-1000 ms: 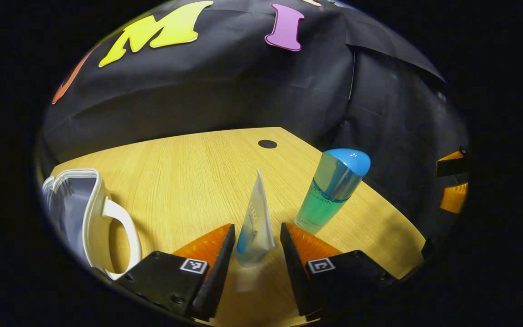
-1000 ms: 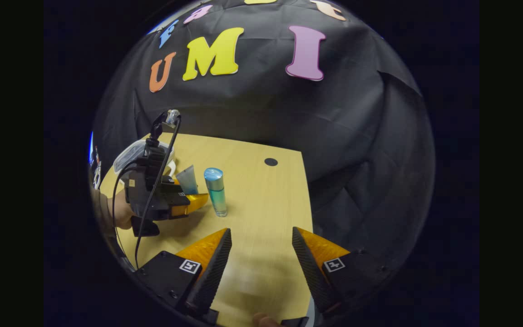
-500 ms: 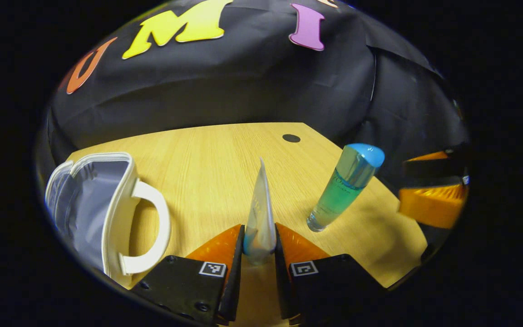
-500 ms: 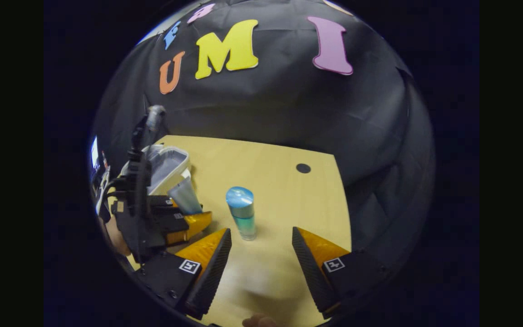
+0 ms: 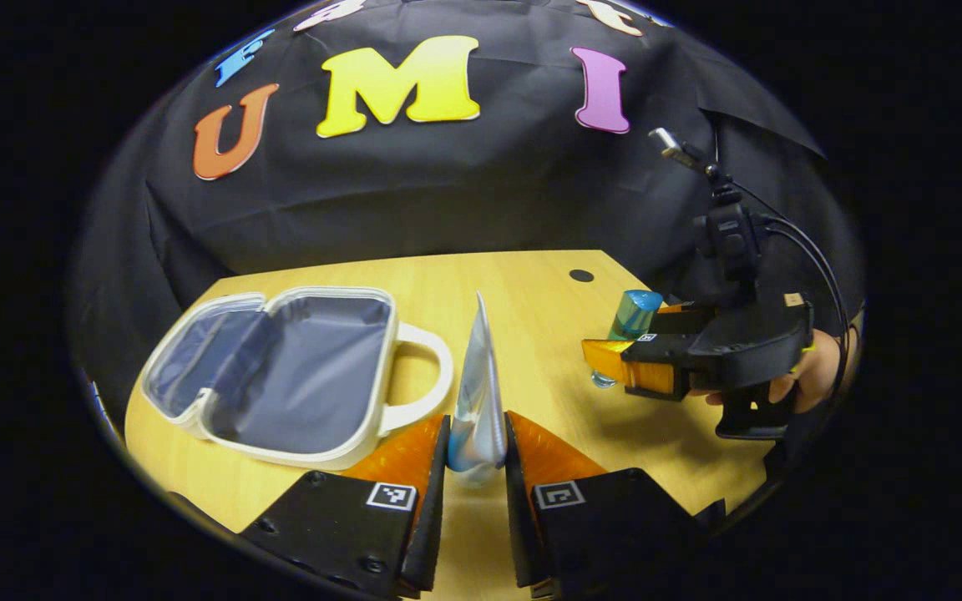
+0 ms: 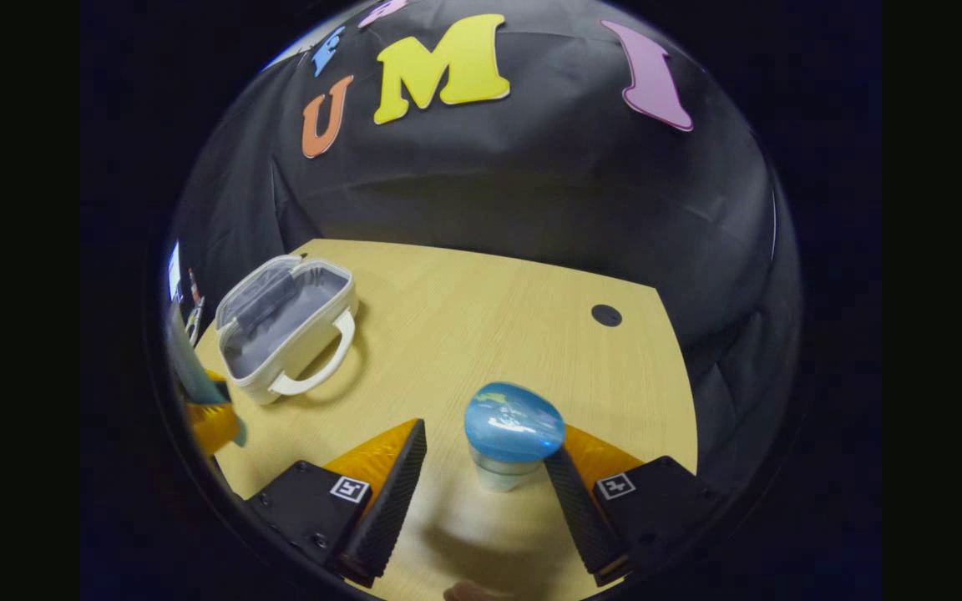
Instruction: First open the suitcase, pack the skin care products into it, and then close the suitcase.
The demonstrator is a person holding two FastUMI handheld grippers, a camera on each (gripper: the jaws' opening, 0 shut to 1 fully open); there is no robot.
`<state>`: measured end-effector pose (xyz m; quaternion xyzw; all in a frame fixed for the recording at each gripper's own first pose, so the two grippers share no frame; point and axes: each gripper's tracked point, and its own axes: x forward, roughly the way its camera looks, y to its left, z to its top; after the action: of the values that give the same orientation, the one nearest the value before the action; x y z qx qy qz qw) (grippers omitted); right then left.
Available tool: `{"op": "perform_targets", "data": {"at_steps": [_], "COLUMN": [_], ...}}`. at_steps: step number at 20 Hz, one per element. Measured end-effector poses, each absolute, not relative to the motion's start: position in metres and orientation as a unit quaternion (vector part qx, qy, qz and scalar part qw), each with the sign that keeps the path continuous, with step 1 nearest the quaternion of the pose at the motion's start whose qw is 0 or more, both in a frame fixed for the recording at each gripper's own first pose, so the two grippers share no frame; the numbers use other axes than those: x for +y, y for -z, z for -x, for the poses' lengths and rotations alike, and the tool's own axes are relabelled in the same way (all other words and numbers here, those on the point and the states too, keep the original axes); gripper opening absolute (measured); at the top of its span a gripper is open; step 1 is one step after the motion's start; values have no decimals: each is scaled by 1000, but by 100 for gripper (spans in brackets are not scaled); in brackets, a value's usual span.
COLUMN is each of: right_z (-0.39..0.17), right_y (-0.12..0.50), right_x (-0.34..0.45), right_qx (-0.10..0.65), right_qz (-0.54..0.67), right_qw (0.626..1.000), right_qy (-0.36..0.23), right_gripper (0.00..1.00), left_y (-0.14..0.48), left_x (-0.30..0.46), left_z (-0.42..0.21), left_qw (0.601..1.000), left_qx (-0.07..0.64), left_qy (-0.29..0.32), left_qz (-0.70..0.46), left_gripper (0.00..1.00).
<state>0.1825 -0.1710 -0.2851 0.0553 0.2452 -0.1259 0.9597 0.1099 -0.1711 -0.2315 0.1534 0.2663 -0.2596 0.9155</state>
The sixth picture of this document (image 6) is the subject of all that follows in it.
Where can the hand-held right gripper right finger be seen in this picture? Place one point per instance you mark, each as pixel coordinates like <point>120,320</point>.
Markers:
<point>581,513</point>

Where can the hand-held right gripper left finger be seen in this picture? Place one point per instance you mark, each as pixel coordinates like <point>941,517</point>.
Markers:
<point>393,501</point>

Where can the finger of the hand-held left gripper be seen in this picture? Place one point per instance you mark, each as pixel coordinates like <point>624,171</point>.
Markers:
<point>214,426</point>

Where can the clear bottle with blue cap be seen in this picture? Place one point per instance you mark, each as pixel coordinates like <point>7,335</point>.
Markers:
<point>514,421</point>

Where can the white suitcase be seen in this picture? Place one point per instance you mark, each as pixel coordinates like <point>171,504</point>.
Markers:
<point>297,317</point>

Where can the clear bottle with red label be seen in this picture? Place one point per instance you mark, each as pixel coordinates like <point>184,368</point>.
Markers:
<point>194,288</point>

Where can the computer monitor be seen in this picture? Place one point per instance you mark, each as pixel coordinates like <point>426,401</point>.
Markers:
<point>174,271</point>

